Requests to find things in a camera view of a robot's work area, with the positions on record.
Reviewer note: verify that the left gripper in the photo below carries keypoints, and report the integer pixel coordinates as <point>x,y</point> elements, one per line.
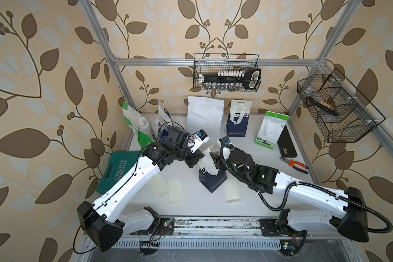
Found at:
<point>194,156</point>

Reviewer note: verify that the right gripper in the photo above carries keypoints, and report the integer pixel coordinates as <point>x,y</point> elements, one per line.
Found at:
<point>220,164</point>

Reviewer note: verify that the navy bag front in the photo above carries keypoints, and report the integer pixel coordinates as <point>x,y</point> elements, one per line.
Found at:
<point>211,183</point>

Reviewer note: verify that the navy bag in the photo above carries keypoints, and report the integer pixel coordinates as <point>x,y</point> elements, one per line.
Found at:
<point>211,183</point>
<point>239,115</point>

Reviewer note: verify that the blue white Cheerful bag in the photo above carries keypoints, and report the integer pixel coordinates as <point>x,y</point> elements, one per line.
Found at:
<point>163,121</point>

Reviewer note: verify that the green white bag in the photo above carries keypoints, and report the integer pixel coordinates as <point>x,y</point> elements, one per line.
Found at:
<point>140,125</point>
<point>271,129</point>

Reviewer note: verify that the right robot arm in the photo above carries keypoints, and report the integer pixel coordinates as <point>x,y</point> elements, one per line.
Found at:
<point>302,206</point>

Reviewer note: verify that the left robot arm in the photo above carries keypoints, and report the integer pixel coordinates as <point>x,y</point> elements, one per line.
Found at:
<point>100,219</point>

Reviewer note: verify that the large white paper bag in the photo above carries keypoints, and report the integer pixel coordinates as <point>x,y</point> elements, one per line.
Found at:
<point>206,114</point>

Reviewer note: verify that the navy bag rear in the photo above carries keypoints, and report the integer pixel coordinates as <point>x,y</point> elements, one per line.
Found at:
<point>239,115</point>

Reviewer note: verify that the black box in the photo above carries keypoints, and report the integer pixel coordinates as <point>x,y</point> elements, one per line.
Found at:
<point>285,145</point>

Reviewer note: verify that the green tool case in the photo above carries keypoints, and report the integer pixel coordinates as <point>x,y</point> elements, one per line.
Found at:
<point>119,164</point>

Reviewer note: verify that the black socket set holder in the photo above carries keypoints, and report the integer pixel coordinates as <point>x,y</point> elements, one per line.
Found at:
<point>248,79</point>

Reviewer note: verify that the dark tool in basket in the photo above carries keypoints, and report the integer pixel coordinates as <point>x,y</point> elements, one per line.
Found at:
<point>322,107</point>

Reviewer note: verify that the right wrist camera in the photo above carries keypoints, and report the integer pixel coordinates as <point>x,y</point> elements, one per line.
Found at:
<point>226,145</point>

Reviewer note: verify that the orange handled pliers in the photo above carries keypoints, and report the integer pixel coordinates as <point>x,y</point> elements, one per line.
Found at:
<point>296,165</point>

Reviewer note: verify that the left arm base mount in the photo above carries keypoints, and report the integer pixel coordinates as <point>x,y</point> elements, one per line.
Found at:
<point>160,227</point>

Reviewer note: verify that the back wire basket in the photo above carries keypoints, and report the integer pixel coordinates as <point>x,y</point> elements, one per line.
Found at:
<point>208,63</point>

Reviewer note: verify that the wire basket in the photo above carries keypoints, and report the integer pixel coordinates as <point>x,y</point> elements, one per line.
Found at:
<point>358,116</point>
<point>208,63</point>

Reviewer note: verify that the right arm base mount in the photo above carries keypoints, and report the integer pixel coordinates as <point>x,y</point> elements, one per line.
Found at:
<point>280,227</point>

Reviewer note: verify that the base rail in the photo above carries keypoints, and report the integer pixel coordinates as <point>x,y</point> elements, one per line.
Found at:
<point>223,239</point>

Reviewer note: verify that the right wire basket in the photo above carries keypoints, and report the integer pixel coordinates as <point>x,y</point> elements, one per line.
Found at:
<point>358,116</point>

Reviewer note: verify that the aluminium frame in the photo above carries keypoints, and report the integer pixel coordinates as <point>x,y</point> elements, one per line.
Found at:
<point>114,62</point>

